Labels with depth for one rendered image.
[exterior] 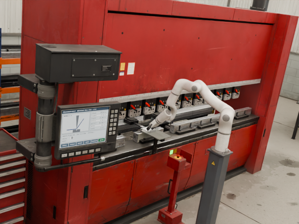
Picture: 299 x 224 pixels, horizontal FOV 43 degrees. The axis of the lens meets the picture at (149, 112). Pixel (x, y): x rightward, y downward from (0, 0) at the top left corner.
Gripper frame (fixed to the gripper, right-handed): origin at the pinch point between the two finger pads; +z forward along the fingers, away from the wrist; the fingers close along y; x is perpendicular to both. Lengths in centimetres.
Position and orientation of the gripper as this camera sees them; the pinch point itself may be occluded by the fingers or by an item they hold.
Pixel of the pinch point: (150, 128)
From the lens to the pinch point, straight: 387.4
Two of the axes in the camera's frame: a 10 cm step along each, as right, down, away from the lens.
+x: 4.5, 8.4, -3.0
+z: -5.5, 5.3, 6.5
